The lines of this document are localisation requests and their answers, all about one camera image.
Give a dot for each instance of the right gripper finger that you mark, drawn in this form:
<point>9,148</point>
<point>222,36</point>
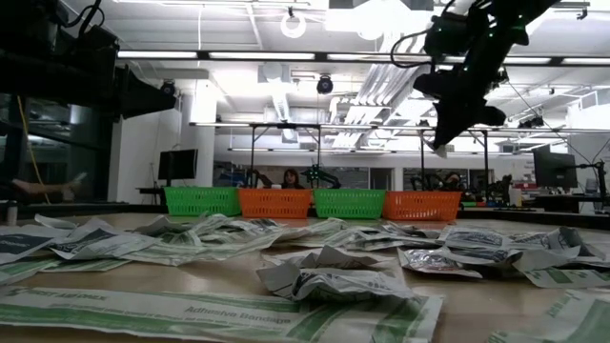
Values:
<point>461,128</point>
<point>443,128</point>

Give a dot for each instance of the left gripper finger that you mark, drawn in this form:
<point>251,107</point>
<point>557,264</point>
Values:
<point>143,97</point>

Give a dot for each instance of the black background robot arm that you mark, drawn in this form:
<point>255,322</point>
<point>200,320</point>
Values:
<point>261,180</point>
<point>324,177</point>

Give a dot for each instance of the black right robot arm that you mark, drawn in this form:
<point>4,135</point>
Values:
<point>505,28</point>

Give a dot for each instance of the person's forearm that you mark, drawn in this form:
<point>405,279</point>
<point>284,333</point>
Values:
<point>38,187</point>

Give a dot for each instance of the black round ceiling fixture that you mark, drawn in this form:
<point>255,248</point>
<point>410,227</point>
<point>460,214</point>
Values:
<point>168,88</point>
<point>325,85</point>

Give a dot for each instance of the person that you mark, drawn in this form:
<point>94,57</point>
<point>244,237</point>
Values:
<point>291,180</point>
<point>453,181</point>

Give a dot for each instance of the black ceiling spotlight cluster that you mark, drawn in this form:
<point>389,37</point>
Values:
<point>531,122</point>

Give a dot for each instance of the black computer monitor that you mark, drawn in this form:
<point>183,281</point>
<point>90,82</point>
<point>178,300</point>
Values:
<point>177,164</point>
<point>554,169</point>

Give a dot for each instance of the orange-red plastic basket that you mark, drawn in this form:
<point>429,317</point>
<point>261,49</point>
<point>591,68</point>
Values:
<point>421,206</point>
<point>275,204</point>

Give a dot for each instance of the person's hand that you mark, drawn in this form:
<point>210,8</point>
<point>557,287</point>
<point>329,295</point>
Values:
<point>74,185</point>

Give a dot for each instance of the green plastic basket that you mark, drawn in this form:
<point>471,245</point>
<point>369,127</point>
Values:
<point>349,204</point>
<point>202,202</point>

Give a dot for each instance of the long ceiling light strip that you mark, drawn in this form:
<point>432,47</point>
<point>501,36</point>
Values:
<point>262,55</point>

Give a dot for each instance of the pile of bandage packets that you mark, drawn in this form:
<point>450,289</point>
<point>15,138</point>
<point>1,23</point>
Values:
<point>429,263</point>

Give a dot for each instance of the white round ceiling lamp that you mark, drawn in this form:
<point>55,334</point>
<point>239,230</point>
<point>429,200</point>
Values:
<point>293,35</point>

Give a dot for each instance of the metal bottle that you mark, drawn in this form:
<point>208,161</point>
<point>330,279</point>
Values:
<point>12,214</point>

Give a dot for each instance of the black background frame rig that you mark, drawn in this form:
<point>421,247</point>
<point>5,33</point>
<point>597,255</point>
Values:
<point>485,162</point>
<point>286,126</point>

